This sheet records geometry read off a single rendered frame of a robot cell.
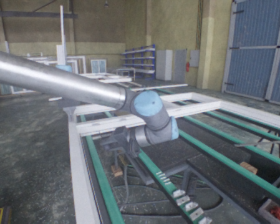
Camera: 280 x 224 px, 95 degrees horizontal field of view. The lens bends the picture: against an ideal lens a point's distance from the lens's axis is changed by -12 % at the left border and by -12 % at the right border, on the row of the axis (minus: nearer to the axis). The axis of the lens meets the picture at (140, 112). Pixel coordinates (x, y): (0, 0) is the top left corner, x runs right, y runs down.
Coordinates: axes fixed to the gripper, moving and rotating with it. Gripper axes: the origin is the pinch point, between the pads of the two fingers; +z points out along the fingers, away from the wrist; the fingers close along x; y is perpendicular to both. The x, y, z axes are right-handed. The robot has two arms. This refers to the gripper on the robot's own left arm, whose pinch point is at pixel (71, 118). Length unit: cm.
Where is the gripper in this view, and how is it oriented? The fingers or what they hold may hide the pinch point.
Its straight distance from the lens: 104.2
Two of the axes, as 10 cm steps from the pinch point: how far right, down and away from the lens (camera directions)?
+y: -4.4, -2.9, 8.5
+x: -9.0, 1.4, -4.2
